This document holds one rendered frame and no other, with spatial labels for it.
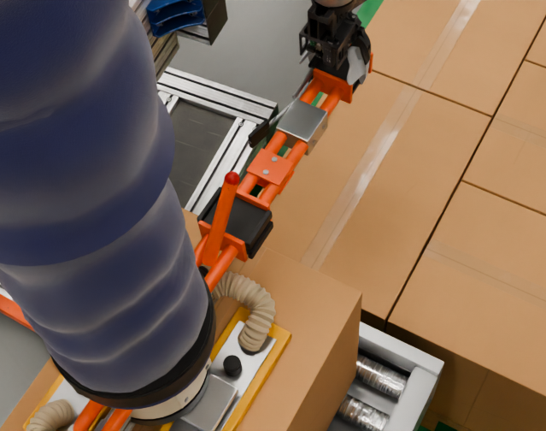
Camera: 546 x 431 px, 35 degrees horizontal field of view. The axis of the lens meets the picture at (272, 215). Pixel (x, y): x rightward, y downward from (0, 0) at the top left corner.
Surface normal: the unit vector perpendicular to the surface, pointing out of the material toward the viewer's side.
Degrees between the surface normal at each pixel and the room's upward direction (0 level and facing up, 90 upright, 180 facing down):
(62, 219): 94
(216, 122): 0
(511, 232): 0
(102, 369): 76
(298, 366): 0
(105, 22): 89
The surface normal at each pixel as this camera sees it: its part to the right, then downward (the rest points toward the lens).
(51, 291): -0.34, 0.72
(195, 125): -0.05, -0.50
